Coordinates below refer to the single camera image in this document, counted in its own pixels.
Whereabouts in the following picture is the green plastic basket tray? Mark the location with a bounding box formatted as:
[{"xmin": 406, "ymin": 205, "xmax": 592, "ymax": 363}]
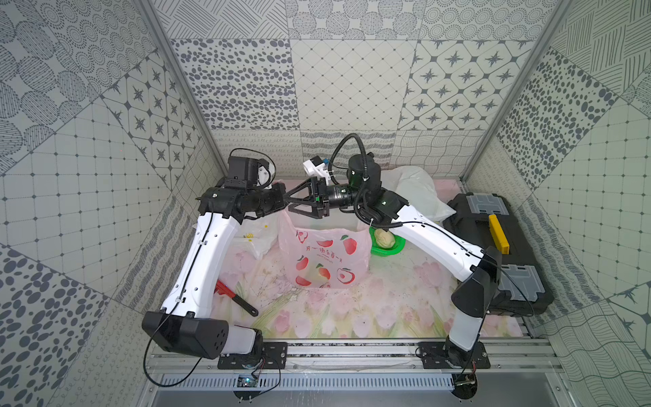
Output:
[{"xmin": 370, "ymin": 228, "xmax": 406, "ymax": 257}]

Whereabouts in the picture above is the red black pipe wrench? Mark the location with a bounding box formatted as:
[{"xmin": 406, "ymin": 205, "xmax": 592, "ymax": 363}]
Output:
[{"xmin": 215, "ymin": 280, "xmax": 259, "ymax": 317}]

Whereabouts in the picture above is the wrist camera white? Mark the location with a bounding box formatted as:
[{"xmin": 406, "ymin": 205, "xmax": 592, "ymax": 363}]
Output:
[
  {"xmin": 303, "ymin": 156, "xmax": 330, "ymax": 179},
  {"xmin": 257, "ymin": 159, "xmax": 276, "ymax": 189}
]

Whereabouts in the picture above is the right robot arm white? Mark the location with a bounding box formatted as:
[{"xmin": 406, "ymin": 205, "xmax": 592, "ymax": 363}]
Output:
[{"xmin": 283, "ymin": 133, "xmax": 502, "ymax": 366}]

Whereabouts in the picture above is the aluminium mounting rail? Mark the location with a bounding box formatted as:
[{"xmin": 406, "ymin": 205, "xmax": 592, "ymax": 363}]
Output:
[{"xmin": 141, "ymin": 337, "xmax": 566, "ymax": 377}]

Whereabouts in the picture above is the pale pear in tray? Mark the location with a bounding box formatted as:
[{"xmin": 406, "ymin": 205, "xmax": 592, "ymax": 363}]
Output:
[{"xmin": 374, "ymin": 229, "xmax": 395, "ymax": 250}]

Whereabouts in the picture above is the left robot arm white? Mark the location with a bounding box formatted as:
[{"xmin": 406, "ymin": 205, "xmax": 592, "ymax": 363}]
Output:
[{"xmin": 142, "ymin": 156, "xmax": 286, "ymax": 363}]

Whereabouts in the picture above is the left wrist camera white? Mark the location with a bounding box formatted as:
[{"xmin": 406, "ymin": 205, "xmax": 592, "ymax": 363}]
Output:
[{"xmin": 257, "ymin": 159, "xmax": 276, "ymax": 189}]

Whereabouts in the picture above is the pink peach-print plastic bag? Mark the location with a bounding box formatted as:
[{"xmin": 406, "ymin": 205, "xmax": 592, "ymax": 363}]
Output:
[{"xmin": 278, "ymin": 210, "xmax": 372, "ymax": 289}]

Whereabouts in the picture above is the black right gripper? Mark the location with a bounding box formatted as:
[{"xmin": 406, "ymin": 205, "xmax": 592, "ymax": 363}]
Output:
[{"xmin": 285, "ymin": 175, "xmax": 368, "ymax": 219}]

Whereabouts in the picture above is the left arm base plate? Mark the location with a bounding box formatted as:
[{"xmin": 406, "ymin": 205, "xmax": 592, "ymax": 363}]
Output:
[{"xmin": 218, "ymin": 342, "xmax": 288, "ymax": 371}]

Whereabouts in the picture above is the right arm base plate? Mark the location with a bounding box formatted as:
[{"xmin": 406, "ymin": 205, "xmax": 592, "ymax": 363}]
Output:
[{"xmin": 415, "ymin": 340, "xmax": 491, "ymax": 370}]

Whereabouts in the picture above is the plain white plastic bag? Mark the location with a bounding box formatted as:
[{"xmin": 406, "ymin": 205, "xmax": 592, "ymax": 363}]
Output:
[{"xmin": 386, "ymin": 166, "xmax": 456, "ymax": 222}]

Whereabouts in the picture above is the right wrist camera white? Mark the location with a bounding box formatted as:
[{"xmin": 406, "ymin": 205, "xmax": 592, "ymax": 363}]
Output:
[{"xmin": 303, "ymin": 156, "xmax": 330, "ymax": 179}]

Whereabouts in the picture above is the white lemon-print plastic bag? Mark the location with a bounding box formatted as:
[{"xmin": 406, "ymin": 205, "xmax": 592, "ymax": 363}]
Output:
[{"xmin": 240, "ymin": 216, "xmax": 278, "ymax": 259}]

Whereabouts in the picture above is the floral pink table mat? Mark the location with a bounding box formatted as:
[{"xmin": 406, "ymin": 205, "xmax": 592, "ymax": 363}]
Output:
[{"xmin": 211, "ymin": 210, "xmax": 520, "ymax": 339}]

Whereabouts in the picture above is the black toolbox yellow handle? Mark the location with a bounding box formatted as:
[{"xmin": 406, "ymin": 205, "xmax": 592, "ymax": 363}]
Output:
[{"xmin": 441, "ymin": 192, "xmax": 555, "ymax": 317}]

